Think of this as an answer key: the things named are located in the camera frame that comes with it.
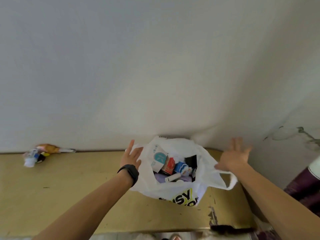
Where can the person's left hand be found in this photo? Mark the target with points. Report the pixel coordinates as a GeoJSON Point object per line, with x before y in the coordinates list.
{"type": "Point", "coordinates": [130, 158]}

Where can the person's right hand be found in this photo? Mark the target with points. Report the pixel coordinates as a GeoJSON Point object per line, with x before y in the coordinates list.
{"type": "Point", "coordinates": [235, 158]}

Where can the white box with teal circle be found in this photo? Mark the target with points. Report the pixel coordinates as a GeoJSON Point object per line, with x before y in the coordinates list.
{"type": "Point", "coordinates": [158, 158]}

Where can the lilac wipes pack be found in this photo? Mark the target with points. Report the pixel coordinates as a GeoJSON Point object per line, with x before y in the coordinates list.
{"type": "Point", "coordinates": [160, 177]}

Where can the red bottle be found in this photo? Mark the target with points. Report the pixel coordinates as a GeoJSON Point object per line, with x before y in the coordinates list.
{"type": "Point", "coordinates": [168, 167]}

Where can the black pouch with green label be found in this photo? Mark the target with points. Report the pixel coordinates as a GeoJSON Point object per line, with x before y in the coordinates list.
{"type": "Point", "coordinates": [192, 161]}

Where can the white stick tube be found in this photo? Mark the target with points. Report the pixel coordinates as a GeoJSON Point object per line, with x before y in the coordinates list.
{"type": "Point", "coordinates": [172, 177]}

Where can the blue white blister pack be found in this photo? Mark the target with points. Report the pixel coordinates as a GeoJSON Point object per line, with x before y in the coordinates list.
{"type": "Point", "coordinates": [181, 168]}

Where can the white plastic bag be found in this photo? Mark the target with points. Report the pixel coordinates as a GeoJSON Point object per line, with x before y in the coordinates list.
{"type": "Point", "coordinates": [175, 192]}

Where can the light wooden cabinet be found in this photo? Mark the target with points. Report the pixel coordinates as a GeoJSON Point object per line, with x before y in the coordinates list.
{"type": "Point", "coordinates": [75, 187]}

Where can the orange clear applicator tube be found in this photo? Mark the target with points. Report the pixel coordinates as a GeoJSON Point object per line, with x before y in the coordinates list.
{"type": "Point", "coordinates": [48, 148]}

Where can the small yellow piece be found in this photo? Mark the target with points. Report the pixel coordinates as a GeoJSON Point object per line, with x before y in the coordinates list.
{"type": "Point", "coordinates": [45, 154]}

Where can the small black round piece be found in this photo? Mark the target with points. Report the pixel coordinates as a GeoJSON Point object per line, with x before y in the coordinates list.
{"type": "Point", "coordinates": [41, 158]}

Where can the person's right forearm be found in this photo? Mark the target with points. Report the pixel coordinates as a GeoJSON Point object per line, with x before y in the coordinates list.
{"type": "Point", "coordinates": [280, 204]}

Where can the person's left forearm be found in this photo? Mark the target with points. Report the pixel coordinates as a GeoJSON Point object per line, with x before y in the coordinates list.
{"type": "Point", "coordinates": [82, 212]}

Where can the black smartwatch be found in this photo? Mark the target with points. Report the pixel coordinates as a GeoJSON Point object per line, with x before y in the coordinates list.
{"type": "Point", "coordinates": [130, 172]}

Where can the cream and purple curtain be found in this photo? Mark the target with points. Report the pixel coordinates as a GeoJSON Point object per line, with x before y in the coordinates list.
{"type": "Point", "coordinates": [302, 187]}

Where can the cream spotted right slipper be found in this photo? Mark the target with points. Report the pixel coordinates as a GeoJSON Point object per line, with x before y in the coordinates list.
{"type": "Point", "coordinates": [175, 237]}

